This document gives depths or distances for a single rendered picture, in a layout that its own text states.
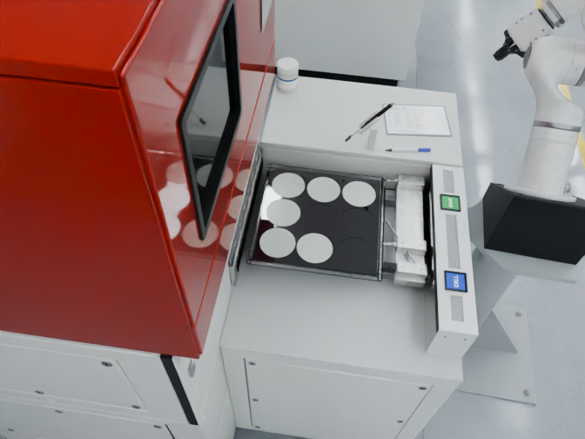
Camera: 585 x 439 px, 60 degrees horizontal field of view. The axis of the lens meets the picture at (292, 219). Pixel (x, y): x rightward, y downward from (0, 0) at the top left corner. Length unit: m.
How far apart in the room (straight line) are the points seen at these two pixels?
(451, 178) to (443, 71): 2.14
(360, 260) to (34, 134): 1.03
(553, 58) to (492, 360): 1.33
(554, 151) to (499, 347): 1.10
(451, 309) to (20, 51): 1.09
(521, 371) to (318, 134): 1.37
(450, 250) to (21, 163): 1.10
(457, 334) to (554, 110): 0.65
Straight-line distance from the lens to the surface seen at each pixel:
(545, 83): 1.54
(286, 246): 1.42
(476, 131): 3.29
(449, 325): 1.30
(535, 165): 1.55
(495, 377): 2.38
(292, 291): 1.44
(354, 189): 1.57
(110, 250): 0.67
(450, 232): 1.46
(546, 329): 2.59
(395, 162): 1.61
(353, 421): 1.79
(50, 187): 0.60
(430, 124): 1.73
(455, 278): 1.37
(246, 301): 1.42
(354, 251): 1.43
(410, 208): 1.58
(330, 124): 1.66
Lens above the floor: 2.07
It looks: 53 degrees down
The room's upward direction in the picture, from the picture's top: 3 degrees clockwise
